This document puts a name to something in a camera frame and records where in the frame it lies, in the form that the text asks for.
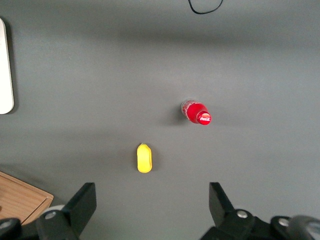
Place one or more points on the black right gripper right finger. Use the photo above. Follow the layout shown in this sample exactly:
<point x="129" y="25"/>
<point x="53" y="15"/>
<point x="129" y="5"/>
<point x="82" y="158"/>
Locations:
<point x="221" y="205"/>

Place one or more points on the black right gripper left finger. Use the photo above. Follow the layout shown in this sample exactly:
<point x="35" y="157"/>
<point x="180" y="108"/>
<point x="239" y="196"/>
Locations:
<point x="81" y="205"/>

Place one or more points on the cream plastic tray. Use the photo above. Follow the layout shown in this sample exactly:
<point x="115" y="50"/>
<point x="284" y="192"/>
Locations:
<point x="5" y="75"/>

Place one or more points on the oak wooden drawer cabinet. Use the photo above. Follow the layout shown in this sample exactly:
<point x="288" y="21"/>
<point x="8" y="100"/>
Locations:
<point x="20" y="197"/>

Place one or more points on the yellow lemon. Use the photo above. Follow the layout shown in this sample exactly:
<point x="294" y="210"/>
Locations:
<point x="144" y="158"/>

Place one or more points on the red cola bottle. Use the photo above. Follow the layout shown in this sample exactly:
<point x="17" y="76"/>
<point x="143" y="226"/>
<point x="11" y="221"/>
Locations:
<point x="195" y="112"/>

